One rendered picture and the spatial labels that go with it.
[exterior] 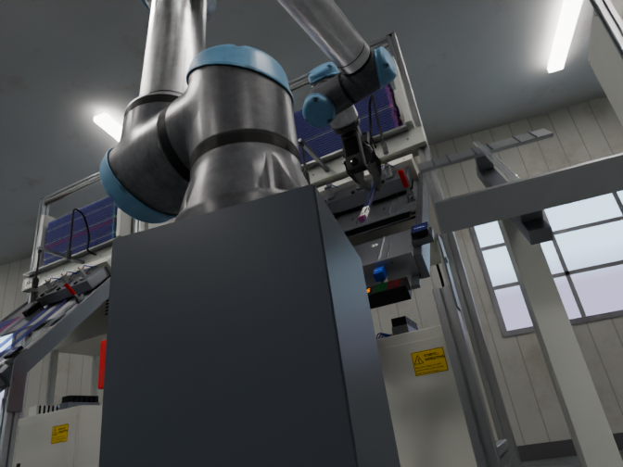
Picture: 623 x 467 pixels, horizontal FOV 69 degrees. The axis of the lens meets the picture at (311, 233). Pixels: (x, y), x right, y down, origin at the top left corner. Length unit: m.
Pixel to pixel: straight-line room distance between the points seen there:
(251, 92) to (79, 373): 5.89
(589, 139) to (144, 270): 5.26
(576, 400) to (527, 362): 3.56
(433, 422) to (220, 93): 1.04
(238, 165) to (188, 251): 0.10
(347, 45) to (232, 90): 0.50
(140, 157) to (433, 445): 1.03
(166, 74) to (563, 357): 0.87
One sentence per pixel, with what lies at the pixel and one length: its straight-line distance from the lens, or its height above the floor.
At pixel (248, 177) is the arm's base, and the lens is 0.40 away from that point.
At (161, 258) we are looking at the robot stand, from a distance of 0.37.
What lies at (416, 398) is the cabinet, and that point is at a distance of 1.31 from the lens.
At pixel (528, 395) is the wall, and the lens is 4.57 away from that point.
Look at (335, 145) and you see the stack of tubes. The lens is 1.81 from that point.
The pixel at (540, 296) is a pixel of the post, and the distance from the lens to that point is 1.06.
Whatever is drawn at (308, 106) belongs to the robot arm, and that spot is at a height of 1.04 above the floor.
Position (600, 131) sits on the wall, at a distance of 5.55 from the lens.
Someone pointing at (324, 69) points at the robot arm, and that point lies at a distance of 1.13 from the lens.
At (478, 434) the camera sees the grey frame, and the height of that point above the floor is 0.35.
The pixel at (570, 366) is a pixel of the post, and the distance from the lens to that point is 1.04.
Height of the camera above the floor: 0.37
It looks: 25 degrees up
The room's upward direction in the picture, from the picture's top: 8 degrees counter-clockwise
